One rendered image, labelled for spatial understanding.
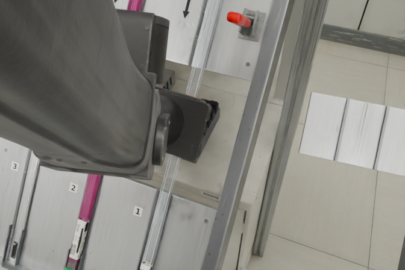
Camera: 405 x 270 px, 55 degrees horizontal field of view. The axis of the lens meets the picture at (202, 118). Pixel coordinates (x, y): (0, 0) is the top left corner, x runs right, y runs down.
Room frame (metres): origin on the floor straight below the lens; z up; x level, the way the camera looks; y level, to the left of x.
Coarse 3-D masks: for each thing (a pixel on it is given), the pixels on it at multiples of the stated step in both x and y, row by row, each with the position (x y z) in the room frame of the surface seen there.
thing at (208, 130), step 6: (168, 72) 0.81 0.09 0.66; (174, 72) 0.82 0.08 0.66; (168, 78) 0.79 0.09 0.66; (174, 78) 0.82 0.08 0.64; (156, 84) 0.76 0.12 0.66; (168, 84) 0.78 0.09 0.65; (210, 102) 0.68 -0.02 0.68; (216, 102) 0.68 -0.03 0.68; (216, 108) 0.67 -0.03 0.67; (210, 114) 0.64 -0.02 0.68; (216, 114) 0.66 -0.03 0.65; (210, 120) 0.63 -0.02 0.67; (216, 120) 0.66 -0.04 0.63; (210, 126) 0.62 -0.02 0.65; (204, 132) 0.59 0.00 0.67; (210, 132) 0.63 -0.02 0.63; (204, 138) 0.59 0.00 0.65; (204, 144) 0.59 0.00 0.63; (192, 162) 0.54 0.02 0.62
